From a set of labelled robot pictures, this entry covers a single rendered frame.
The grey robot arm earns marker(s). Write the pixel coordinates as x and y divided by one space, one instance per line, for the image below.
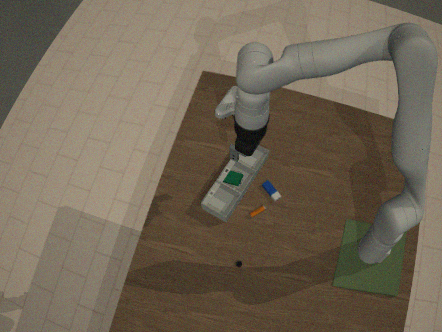
415 60

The blue and white eraser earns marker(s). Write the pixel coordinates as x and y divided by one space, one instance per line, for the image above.
271 190

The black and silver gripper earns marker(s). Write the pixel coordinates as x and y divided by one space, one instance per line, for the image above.
250 130

